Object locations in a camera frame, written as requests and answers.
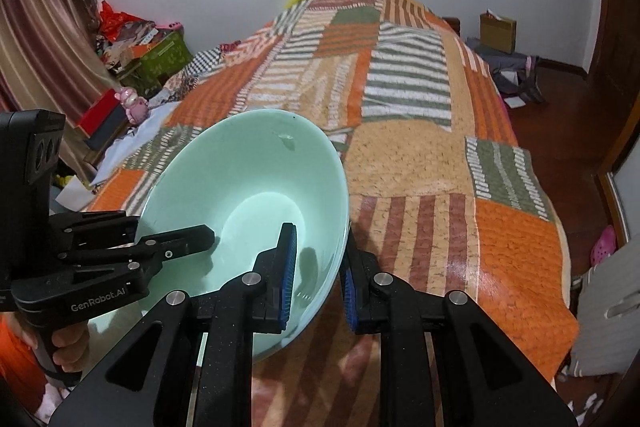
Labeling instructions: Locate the pink slipper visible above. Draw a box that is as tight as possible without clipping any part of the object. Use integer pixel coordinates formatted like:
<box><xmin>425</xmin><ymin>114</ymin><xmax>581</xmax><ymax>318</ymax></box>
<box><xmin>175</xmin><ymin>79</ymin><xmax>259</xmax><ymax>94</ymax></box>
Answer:
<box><xmin>591</xmin><ymin>225</ymin><xmax>617</xmax><ymax>265</ymax></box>

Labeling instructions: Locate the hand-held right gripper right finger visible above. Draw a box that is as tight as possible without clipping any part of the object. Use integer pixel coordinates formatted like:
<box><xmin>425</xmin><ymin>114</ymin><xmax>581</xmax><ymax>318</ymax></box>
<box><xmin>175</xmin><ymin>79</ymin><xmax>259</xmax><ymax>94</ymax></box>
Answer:
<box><xmin>339</xmin><ymin>243</ymin><xmax>581</xmax><ymax>427</ymax></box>

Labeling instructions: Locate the orange patchwork blanket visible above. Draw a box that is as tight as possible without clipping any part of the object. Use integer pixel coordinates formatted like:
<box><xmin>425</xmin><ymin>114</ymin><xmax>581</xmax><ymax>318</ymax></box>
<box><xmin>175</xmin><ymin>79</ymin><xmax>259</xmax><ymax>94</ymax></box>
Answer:
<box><xmin>82</xmin><ymin>0</ymin><xmax>581</xmax><ymax>427</ymax></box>

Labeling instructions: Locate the silvery white cloth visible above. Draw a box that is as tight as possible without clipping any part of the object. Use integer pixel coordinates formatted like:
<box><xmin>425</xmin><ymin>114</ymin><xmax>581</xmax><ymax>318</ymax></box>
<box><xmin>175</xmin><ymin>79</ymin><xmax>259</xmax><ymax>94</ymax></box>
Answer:
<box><xmin>95</xmin><ymin>102</ymin><xmax>178</xmax><ymax>188</ymax></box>

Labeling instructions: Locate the wooden door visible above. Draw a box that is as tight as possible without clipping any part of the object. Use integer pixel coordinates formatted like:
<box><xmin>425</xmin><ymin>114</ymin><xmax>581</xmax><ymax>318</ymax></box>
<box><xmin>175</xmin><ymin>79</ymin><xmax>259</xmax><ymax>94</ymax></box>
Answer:
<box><xmin>587</xmin><ymin>0</ymin><xmax>640</xmax><ymax>98</ymax></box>

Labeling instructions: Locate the person's left hand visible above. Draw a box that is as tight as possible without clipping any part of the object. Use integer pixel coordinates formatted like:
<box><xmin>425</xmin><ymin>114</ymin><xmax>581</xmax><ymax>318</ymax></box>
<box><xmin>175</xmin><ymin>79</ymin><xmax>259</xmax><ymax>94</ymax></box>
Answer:
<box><xmin>50</xmin><ymin>322</ymin><xmax>92</xmax><ymax>374</ymax></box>

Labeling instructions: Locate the red plastic bag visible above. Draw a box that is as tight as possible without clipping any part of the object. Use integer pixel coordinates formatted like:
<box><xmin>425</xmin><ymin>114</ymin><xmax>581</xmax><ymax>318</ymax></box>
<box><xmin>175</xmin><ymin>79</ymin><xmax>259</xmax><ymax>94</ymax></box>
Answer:
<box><xmin>97</xmin><ymin>1</ymin><xmax>133</xmax><ymax>40</ymax></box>

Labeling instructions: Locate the pink toy figure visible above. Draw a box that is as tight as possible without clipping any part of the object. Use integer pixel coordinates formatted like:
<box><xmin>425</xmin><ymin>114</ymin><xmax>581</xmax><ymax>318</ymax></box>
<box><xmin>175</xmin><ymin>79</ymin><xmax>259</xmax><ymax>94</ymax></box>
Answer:
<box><xmin>115</xmin><ymin>88</ymin><xmax>150</xmax><ymax>126</ymax></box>

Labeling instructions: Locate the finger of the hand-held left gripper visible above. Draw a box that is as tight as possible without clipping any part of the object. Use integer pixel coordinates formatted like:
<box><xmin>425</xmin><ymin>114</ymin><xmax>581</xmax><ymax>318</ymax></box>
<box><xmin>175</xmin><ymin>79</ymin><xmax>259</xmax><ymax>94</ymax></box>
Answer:
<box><xmin>50</xmin><ymin>210</ymin><xmax>141</xmax><ymax>253</ymax></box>
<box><xmin>60</xmin><ymin>224</ymin><xmax>217</xmax><ymax>281</ymax></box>

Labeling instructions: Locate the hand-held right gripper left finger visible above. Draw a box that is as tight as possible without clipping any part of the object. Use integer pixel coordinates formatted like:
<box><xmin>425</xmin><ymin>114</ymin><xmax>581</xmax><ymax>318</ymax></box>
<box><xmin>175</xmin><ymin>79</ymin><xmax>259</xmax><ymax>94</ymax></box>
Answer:
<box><xmin>47</xmin><ymin>222</ymin><xmax>298</xmax><ymax>427</ymax></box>

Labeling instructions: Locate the red box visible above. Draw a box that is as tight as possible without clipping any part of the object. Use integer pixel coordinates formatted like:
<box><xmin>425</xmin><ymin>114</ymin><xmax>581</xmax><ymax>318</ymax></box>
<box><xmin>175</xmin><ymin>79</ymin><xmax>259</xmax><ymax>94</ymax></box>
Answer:
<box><xmin>77</xmin><ymin>89</ymin><xmax>123</xmax><ymax>132</ymax></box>

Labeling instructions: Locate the green box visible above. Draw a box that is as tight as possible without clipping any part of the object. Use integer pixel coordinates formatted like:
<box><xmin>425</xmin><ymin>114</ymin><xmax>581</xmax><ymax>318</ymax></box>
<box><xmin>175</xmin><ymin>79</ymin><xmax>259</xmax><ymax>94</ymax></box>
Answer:
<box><xmin>135</xmin><ymin>29</ymin><xmax>195</xmax><ymax>95</ymax></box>

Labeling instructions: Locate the brown paper bag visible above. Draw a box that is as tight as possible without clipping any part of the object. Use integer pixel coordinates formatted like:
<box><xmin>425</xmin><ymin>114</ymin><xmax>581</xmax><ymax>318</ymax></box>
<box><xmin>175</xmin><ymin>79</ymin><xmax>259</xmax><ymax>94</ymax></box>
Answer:
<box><xmin>480</xmin><ymin>12</ymin><xmax>518</xmax><ymax>54</ymax></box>

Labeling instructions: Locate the pile of grey clothes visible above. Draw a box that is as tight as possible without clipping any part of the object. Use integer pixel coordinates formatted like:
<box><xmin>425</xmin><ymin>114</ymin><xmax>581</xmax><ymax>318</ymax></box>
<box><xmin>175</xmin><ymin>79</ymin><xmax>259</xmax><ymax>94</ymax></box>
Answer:
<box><xmin>467</xmin><ymin>37</ymin><xmax>546</xmax><ymax>105</ymax></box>

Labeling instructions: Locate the dark blue box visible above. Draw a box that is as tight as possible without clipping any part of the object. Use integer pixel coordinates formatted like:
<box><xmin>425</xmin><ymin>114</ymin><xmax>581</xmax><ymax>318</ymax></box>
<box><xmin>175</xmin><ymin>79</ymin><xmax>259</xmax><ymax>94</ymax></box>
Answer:
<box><xmin>82</xmin><ymin>107</ymin><xmax>131</xmax><ymax>152</ymax></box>

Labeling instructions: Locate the green bowl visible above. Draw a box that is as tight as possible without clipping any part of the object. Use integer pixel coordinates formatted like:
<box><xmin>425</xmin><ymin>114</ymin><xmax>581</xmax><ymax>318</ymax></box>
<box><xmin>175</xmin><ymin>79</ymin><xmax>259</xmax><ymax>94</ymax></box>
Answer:
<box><xmin>135</xmin><ymin>108</ymin><xmax>351</xmax><ymax>364</ymax></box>

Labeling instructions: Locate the pile of printed packages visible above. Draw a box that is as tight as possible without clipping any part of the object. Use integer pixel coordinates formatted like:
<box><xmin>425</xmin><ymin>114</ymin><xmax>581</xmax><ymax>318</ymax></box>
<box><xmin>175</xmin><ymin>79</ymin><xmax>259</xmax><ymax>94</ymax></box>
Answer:
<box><xmin>97</xmin><ymin>19</ymin><xmax>161</xmax><ymax>72</ymax></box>

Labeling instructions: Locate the white plastic chair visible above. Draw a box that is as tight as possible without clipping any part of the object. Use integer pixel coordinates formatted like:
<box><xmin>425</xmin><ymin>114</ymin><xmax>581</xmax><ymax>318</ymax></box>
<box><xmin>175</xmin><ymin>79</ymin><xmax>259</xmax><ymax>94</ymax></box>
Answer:
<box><xmin>570</xmin><ymin>239</ymin><xmax>640</xmax><ymax>378</ymax></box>

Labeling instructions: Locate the checkered patchwork quilt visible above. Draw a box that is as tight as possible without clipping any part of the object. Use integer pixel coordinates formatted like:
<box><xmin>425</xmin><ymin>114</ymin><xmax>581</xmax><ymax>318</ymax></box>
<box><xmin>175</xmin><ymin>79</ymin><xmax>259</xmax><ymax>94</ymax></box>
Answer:
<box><xmin>150</xmin><ymin>41</ymin><xmax>251</xmax><ymax>108</ymax></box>

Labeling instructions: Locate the striped brown curtain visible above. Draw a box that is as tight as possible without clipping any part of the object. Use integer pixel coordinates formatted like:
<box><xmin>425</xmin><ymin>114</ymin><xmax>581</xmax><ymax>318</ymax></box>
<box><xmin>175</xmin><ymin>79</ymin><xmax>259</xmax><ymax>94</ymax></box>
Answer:
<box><xmin>0</xmin><ymin>0</ymin><xmax>121</xmax><ymax>128</ymax></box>

